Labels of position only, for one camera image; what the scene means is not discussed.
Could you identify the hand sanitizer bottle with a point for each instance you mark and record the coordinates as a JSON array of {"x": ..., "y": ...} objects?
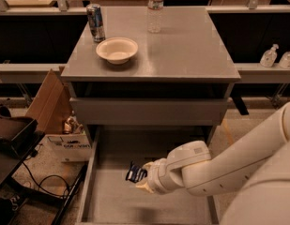
[
  {"x": 285, "y": 61},
  {"x": 269, "y": 56}
]

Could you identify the open grey middle drawer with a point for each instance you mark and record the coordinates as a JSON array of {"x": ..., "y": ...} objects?
[{"x": 109, "y": 199}]

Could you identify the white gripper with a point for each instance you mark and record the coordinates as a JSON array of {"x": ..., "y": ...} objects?
[{"x": 156, "y": 174}]

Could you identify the white paper bowl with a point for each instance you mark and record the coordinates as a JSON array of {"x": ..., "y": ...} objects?
[{"x": 117, "y": 50}]

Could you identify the black cart with tray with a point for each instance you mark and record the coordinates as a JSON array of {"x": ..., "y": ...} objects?
[{"x": 18, "y": 139}]

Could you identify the blue rxbar snack bar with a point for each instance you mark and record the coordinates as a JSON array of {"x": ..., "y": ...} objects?
[{"x": 135, "y": 173}]

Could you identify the closed grey top drawer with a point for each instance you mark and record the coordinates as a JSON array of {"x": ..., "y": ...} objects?
[{"x": 149, "y": 112}]

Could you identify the white printed cardboard box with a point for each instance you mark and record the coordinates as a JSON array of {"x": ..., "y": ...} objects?
[{"x": 70, "y": 147}]

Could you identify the right hand sanitizer bottle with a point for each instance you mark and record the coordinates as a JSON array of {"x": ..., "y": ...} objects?
[{"x": 285, "y": 61}]

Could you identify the brown cardboard box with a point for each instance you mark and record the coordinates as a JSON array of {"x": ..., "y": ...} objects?
[{"x": 51, "y": 107}]

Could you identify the left hand sanitizer bottle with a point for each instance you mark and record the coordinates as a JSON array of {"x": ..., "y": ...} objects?
[{"x": 269, "y": 56}]

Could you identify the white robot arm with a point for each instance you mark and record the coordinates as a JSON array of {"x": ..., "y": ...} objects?
[{"x": 256, "y": 168}]

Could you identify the grey metal shelf rail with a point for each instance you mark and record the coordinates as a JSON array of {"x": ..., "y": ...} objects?
[{"x": 27, "y": 73}]

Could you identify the blue silver energy drink can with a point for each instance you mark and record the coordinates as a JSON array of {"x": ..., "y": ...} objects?
[{"x": 95, "y": 22}]

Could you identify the clear plastic water bottle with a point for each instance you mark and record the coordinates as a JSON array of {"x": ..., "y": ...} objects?
[{"x": 154, "y": 12}]

